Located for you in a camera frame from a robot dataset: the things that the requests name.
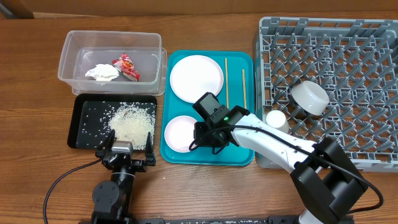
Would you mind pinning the grey metal bowl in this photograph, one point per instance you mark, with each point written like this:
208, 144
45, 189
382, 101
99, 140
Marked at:
311, 97

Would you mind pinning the left wooden chopstick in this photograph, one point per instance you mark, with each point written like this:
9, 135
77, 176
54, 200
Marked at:
226, 81

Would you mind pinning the grey dishwasher rack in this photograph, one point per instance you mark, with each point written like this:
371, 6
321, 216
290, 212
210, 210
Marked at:
354, 61

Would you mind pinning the black tray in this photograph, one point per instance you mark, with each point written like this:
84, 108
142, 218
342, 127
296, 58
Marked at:
92, 112

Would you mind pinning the teal serving tray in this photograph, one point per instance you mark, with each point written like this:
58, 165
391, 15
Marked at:
173, 106

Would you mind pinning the red snack wrapper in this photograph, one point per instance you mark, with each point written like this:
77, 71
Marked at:
126, 67

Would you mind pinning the right wooden chopstick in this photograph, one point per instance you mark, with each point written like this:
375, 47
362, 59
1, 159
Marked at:
244, 88

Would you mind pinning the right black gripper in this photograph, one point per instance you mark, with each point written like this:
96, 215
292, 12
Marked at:
202, 140

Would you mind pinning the white tissue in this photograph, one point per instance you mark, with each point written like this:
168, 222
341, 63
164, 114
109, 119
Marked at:
103, 72

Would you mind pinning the clear plastic bin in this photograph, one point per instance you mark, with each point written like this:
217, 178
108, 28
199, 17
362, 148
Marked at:
83, 50

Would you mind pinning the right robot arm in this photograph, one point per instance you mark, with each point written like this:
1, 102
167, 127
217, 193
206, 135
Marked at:
325, 177

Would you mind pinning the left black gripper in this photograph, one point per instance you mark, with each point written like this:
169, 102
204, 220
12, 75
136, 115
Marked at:
142, 165

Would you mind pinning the small white dish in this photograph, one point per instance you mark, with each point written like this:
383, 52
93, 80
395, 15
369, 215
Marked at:
179, 133

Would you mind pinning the white cup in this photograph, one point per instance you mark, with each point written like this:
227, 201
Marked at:
277, 119

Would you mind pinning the white rice pile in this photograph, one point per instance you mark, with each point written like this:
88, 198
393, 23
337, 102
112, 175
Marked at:
132, 121

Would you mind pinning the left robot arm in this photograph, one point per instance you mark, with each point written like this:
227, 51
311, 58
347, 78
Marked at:
112, 198

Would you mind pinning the large white plate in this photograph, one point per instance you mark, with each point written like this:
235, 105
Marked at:
195, 75

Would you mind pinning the cardboard wall panel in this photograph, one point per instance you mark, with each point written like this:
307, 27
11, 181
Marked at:
27, 8

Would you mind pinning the wooden chopstick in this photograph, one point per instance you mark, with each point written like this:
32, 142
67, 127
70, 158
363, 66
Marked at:
244, 88
226, 81

